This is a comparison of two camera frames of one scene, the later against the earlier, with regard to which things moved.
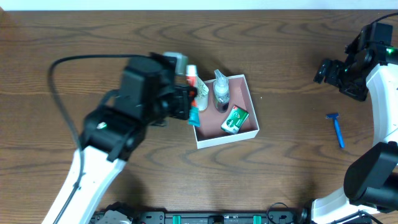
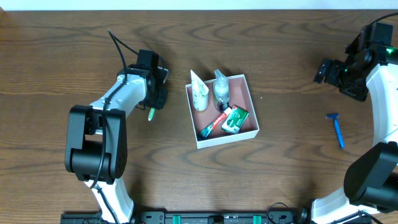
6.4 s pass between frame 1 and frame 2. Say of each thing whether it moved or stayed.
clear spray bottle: stayed
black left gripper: moved
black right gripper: stayed
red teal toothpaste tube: moved
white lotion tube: stayed
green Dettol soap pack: stayed
